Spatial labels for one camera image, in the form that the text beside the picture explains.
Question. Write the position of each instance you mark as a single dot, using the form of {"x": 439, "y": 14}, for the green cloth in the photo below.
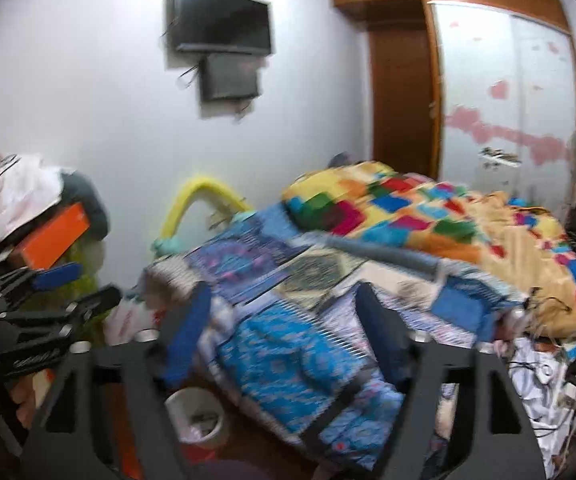
{"x": 93, "y": 265}

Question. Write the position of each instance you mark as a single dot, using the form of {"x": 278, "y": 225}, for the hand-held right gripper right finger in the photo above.
{"x": 378, "y": 330}

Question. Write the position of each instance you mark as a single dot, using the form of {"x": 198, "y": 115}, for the orange box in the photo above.
{"x": 53, "y": 237}

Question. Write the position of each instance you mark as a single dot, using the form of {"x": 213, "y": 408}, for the white wardrobe with pink hearts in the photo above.
{"x": 493, "y": 60}

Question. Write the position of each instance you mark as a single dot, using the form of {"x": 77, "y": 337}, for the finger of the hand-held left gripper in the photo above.
{"x": 95, "y": 302}
{"x": 58, "y": 276}

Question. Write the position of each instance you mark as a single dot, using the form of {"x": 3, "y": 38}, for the small wall screen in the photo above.
{"x": 230, "y": 77}

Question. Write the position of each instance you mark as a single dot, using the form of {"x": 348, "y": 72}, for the blue patchwork printed blanket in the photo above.
{"x": 288, "y": 360}

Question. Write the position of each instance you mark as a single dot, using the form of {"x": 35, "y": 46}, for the yellow padded bed rail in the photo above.
{"x": 188, "y": 195}

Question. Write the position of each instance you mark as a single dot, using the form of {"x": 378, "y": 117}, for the black wall television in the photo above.
{"x": 223, "y": 20}

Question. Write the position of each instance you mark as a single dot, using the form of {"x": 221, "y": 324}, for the white cloth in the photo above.
{"x": 18, "y": 195}

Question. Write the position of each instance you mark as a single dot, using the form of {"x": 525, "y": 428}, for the brown wooden door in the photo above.
{"x": 403, "y": 110}

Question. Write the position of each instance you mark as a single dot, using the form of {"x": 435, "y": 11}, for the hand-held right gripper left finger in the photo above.
{"x": 188, "y": 330}

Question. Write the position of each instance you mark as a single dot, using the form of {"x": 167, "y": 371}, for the white waste bin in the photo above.
{"x": 183, "y": 402}

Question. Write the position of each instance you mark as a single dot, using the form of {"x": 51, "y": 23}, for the white shopping bag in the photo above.
{"x": 128, "y": 320}

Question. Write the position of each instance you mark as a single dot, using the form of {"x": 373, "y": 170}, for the multicolour checked blanket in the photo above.
{"x": 418, "y": 210}

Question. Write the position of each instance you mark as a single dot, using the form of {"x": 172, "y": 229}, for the person's left hand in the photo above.
{"x": 22, "y": 402}

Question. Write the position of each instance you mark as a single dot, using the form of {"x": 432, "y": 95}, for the dark grey cloth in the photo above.
{"x": 90, "y": 205}

